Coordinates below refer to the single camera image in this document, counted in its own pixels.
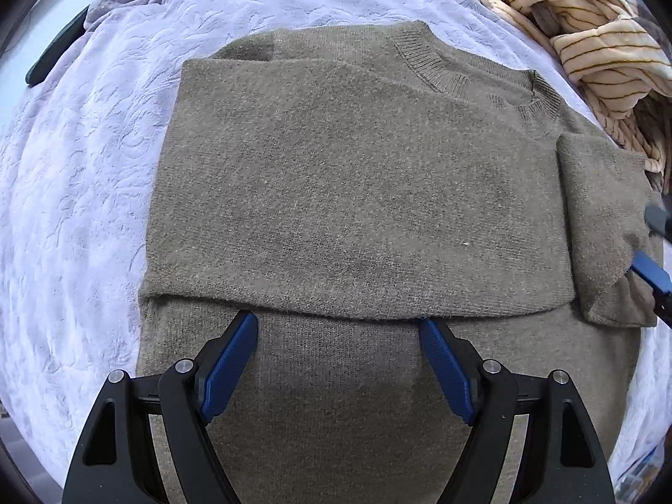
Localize brown knit sweater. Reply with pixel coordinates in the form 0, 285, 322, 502
138, 22, 661, 503

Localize striped beige clothing pile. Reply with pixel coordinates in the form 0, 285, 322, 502
480, 0, 671, 194

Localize cluttered items beside bed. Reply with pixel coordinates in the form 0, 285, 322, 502
615, 443, 665, 504

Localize lavender embossed bed blanket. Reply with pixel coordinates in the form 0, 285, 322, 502
1, 0, 671, 481

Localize black bed corner pad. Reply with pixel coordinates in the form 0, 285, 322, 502
25, 7, 89, 88

